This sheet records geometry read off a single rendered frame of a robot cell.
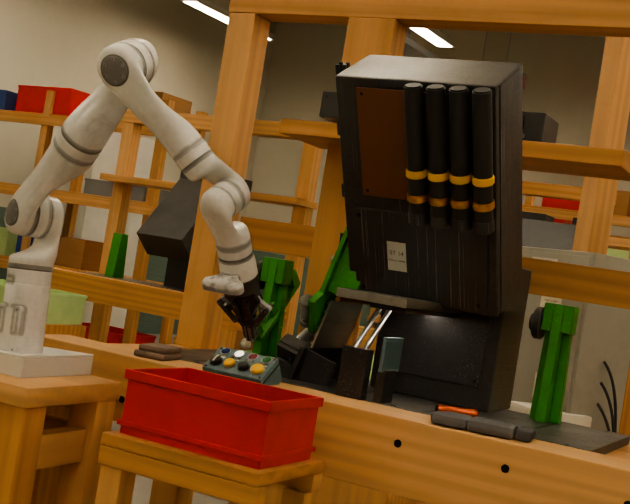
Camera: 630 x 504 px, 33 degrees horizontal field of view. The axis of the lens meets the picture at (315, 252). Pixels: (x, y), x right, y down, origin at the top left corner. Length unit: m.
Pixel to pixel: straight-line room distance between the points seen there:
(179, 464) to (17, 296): 0.55
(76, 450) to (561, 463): 0.99
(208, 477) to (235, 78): 1.47
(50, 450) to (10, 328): 0.26
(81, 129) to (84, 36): 9.92
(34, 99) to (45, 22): 2.86
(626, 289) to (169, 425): 1.23
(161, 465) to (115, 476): 0.11
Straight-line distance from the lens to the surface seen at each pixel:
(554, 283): 2.71
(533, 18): 2.75
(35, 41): 11.51
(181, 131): 2.01
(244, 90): 3.05
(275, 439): 1.91
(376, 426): 2.11
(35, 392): 2.11
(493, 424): 2.06
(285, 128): 2.81
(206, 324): 3.02
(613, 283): 2.68
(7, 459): 2.13
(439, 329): 2.48
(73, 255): 8.37
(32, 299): 2.25
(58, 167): 2.16
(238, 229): 2.05
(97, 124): 2.12
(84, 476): 2.33
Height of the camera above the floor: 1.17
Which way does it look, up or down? 1 degrees up
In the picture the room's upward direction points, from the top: 9 degrees clockwise
